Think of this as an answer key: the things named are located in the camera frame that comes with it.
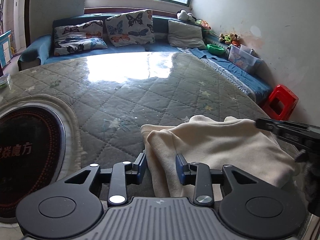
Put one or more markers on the large butterfly print pillow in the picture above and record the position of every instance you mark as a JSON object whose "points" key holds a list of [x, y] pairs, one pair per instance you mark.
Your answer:
{"points": [[127, 27]]}

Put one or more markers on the light blue cabinet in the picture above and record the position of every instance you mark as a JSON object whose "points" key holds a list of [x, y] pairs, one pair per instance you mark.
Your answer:
{"points": [[5, 50]]}

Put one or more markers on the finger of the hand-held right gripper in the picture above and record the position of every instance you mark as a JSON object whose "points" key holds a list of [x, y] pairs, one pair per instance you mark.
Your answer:
{"points": [[267, 125]]}

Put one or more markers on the person's right hand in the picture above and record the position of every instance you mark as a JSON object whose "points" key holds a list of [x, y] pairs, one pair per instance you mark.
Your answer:
{"points": [[312, 175]]}

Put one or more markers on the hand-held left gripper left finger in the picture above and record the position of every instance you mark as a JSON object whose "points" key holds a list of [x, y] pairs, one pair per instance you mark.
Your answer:
{"points": [[142, 170]]}

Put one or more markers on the blue sofa blanket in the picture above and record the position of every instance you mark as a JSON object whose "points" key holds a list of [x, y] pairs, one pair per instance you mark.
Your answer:
{"points": [[232, 72]]}

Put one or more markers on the panda plush toy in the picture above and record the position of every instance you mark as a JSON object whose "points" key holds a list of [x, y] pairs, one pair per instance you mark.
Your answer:
{"points": [[183, 15]]}

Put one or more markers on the brown plush toy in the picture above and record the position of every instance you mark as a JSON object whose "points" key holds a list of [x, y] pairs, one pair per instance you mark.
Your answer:
{"points": [[227, 38]]}

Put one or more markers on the cream shirt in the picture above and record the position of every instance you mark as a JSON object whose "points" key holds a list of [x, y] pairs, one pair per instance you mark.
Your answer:
{"points": [[212, 142]]}

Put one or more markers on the red plastic stool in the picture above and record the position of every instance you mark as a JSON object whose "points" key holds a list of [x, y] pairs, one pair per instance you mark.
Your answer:
{"points": [[282, 92]]}

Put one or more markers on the green packet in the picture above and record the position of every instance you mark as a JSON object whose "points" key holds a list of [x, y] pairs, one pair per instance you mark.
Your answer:
{"points": [[5, 81]]}

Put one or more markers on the green bowl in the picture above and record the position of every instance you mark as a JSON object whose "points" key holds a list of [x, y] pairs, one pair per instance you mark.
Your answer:
{"points": [[215, 49]]}

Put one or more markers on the clear plastic storage box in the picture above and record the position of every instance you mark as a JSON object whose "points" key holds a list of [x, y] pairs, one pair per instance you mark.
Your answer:
{"points": [[241, 58]]}

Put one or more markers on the brown wooden door frame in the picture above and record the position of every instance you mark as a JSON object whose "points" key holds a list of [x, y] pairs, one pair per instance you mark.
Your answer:
{"points": [[27, 17]]}

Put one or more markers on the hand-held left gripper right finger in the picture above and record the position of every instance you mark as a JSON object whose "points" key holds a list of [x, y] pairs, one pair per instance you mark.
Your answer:
{"points": [[179, 170]]}

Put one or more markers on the black round induction cooktop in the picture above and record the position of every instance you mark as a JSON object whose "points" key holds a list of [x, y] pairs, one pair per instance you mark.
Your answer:
{"points": [[25, 167]]}

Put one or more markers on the grey pillow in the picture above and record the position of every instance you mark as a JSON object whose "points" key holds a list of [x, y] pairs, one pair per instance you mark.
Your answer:
{"points": [[185, 33]]}

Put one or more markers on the green orange plush toy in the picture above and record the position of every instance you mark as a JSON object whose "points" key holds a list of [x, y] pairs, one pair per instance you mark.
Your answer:
{"points": [[203, 24]]}

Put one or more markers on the blue sofa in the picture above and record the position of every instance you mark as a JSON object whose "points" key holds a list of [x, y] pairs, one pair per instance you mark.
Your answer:
{"points": [[160, 27]]}

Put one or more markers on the brown plush bear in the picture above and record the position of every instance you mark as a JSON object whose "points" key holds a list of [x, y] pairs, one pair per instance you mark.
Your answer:
{"points": [[235, 39]]}

